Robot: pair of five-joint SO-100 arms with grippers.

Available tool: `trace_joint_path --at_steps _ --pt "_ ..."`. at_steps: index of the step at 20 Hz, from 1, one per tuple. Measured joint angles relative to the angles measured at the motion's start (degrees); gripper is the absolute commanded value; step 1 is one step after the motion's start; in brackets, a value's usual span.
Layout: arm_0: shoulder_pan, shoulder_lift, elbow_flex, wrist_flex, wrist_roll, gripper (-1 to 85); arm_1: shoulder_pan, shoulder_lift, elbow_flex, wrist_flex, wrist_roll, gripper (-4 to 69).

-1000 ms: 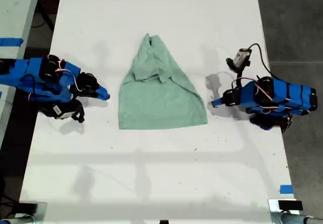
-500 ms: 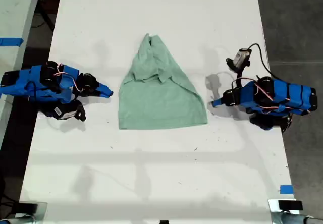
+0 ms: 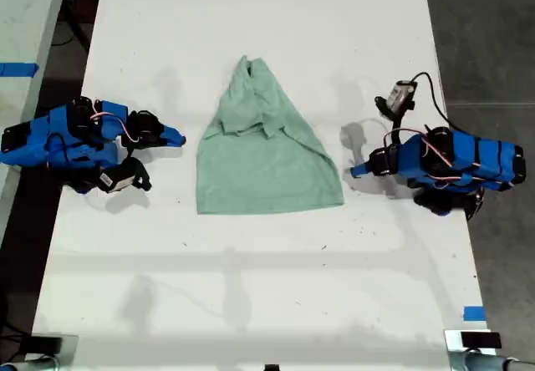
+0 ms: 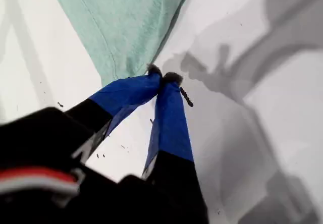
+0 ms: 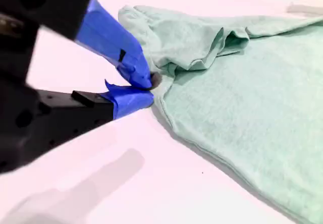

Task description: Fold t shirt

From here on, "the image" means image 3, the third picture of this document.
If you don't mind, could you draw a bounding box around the grey metal pipe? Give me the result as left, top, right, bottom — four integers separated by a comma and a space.
449, 352, 535, 371
0, 356, 59, 371

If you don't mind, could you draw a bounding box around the black floor cable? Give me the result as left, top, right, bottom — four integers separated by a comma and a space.
50, 9, 92, 53

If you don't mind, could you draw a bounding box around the pale green T-shirt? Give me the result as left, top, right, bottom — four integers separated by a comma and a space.
195, 55, 346, 216

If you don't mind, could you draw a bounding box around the black camera box white label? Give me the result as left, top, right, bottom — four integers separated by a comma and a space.
96, 165, 141, 195

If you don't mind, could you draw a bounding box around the black camera stalk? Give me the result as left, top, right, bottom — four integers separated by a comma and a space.
120, 156, 153, 191
374, 95, 415, 148

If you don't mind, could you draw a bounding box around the long blue tape strip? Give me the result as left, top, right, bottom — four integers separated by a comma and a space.
0, 62, 40, 79

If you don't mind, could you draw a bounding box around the black camera cable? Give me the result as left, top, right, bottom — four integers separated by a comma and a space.
410, 71, 463, 133

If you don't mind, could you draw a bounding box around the pale side table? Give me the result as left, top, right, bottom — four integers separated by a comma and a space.
0, 0, 70, 232

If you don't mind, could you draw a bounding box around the red white servo wire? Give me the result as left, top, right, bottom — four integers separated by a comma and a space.
383, 126, 482, 189
89, 110, 141, 145

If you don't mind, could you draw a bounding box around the short blue tape strip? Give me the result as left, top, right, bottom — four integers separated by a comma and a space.
462, 305, 487, 322

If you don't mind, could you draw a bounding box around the silver black camera box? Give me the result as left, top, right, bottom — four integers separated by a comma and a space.
385, 79, 417, 112

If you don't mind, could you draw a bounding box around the small black box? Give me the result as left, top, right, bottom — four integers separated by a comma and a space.
460, 331, 502, 349
28, 336, 64, 356

